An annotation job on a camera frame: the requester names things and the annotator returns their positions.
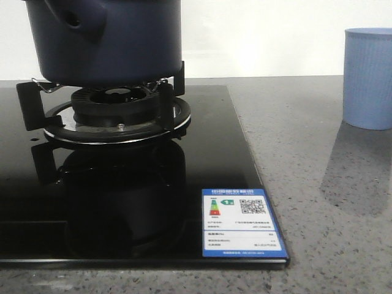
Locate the light blue ribbed cup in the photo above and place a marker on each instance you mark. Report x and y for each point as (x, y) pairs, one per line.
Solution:
(367, 78)

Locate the dark blue cooking pot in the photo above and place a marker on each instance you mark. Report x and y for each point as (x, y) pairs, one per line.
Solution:
(106, 43)

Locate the blue energy label sticker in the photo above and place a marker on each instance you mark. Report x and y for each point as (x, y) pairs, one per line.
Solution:
(239, 223)

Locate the black round gas burner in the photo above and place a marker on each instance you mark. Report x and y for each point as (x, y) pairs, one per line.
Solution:
(110, 107)

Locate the black glass gas stove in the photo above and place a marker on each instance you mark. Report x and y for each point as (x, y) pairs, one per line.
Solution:
(127, 207)

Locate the black pan support grate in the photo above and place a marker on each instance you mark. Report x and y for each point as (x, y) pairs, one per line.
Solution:
(58, 124)

